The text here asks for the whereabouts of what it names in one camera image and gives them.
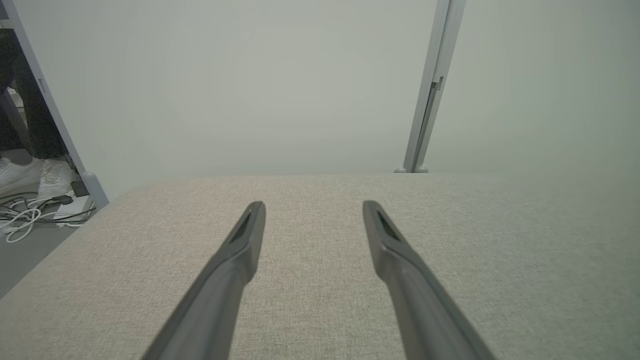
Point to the black power adapter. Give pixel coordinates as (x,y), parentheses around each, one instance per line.
(80,187)

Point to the grey slanted partition frame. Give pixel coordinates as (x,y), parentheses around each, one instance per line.
(45,95)

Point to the grey metal partition post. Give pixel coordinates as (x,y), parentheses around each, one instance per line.
(432,85)

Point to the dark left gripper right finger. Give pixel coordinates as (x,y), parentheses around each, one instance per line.
(420,310)

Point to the black trousers of person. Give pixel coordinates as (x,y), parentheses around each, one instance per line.
(30,100)

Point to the white sneaker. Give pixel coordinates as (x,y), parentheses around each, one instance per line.
(17,175)
(55,177)

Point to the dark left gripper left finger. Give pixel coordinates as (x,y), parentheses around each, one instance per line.
(220,300)

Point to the white power strip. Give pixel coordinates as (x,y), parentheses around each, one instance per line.
(70,210)

